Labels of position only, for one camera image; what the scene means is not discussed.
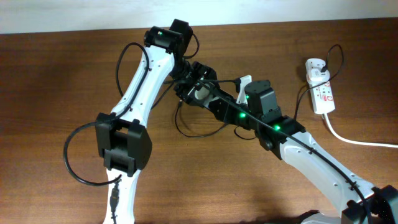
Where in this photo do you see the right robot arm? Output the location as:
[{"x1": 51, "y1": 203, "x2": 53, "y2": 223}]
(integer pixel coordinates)
[{"x1": 175, "y1": 80, "x2": 397, "y2": 223}]

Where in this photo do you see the white USB charger adapter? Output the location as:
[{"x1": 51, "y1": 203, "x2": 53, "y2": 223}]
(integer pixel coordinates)
[{"x1": 307, "y1": 68, "x2": 330, "y2": 85}]

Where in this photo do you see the white power strip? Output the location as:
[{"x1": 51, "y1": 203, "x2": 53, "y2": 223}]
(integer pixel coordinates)
[{"x1": 305, "y1": 58, "x2": 335, "y2": 114}]

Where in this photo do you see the white power strip cord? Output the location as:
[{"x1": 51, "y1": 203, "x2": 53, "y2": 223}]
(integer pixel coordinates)
[{"x1": 322, "y1": 113, "x2": 398, "y2": 149}]

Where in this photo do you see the black USB charging cable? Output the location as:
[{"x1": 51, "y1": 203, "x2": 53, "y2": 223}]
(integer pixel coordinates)
[{"x1": 174, "y1": 44, "x2": 345, "y2": 139}]

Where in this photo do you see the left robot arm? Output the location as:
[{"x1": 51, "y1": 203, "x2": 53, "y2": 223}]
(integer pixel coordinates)
[{"x1": 95, "y1": 19, "x2": 193, "y2": 223}]

